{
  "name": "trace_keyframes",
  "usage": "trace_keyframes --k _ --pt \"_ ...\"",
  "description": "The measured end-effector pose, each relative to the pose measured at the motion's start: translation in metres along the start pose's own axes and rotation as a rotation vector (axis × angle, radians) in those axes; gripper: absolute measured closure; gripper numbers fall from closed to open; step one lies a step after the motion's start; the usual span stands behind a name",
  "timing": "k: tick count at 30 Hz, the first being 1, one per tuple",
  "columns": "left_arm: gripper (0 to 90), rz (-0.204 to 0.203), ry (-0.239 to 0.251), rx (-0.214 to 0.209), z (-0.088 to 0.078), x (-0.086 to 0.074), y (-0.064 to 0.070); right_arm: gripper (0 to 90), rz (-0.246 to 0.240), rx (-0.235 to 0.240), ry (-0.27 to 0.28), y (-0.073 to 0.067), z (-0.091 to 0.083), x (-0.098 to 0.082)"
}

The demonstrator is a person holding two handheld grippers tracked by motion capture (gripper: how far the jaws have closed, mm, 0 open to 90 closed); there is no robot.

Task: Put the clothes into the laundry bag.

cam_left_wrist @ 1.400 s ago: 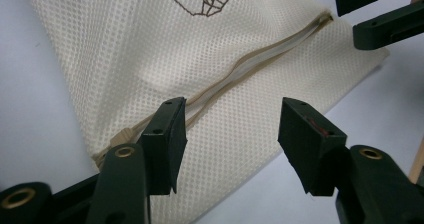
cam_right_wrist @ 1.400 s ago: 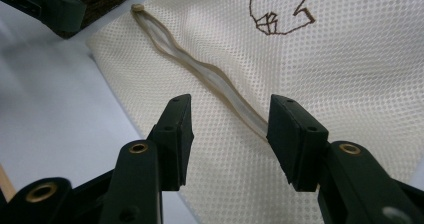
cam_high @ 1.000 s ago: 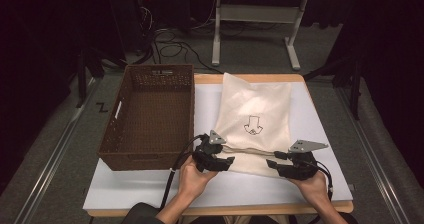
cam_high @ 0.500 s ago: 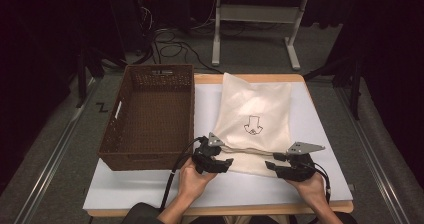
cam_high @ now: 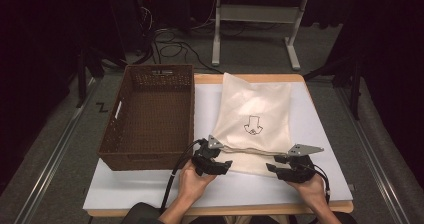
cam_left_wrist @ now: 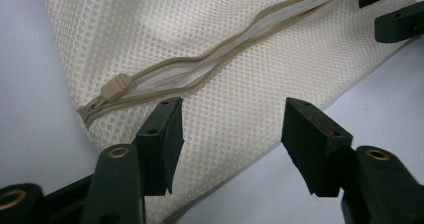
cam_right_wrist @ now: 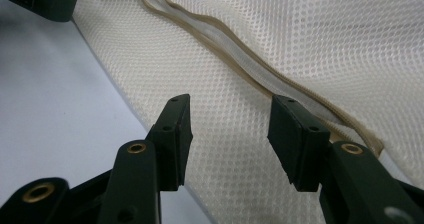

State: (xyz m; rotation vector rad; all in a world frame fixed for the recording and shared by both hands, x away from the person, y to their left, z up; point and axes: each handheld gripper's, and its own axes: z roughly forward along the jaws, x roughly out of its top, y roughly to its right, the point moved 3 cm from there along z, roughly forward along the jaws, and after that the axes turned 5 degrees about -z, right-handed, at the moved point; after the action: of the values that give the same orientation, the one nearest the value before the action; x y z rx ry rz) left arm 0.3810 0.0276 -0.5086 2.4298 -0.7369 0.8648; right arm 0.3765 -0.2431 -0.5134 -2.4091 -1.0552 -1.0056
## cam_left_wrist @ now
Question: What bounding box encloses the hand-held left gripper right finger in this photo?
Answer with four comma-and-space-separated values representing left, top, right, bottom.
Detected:
280, 96, 354, 198

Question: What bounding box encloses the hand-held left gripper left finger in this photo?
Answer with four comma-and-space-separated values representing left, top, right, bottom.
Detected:
132, 96, 185, 197

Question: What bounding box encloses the cream mesh laundry bag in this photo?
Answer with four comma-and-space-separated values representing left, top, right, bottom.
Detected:
37, 0, 420, 224

